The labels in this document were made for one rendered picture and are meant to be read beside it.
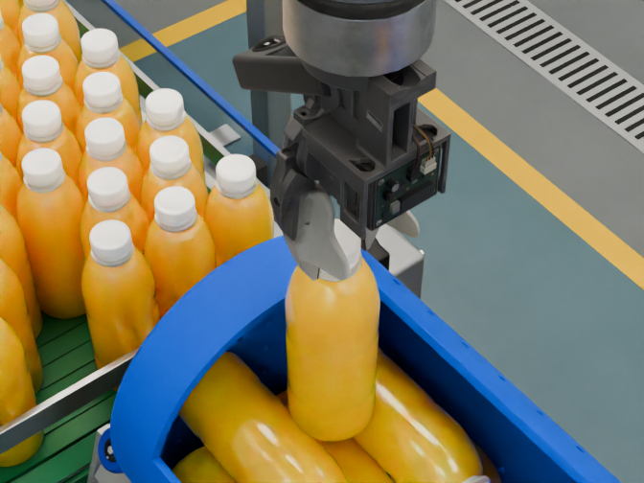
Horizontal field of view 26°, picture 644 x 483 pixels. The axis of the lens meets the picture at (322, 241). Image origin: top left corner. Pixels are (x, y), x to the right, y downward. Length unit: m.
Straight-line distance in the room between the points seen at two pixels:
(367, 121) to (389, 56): 0.06
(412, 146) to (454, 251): 1.95
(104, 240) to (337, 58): 0.56
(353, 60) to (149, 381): 0.40
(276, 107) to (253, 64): 0.84
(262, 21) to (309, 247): 0.75
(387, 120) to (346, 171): 0.05
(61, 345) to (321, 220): 0.64
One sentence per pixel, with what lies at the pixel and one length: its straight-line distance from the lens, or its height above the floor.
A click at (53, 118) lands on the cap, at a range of 1.45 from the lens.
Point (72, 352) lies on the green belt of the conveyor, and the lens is 1.50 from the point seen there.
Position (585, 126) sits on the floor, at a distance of 3.11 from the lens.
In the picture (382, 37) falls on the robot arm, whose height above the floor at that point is 1.57.
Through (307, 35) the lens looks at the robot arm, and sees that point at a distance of 0.80.
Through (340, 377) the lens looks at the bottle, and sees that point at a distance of 1.06.
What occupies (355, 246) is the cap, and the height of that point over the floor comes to 1.34.
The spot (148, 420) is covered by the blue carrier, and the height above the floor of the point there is 1.16.
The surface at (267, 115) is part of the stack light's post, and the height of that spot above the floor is 0.88.
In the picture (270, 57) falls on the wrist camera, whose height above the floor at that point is 1.48.
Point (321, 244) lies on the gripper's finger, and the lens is 0.93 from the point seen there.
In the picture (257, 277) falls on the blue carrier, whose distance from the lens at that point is 1.10.
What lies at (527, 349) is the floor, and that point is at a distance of 2.66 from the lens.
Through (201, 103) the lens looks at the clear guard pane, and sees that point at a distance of 1.73.
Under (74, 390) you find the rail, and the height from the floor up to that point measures 0.98.
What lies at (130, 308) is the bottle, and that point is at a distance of 1.35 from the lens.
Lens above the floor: 2.06
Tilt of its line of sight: 47 degrees down
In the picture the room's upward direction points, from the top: straight up
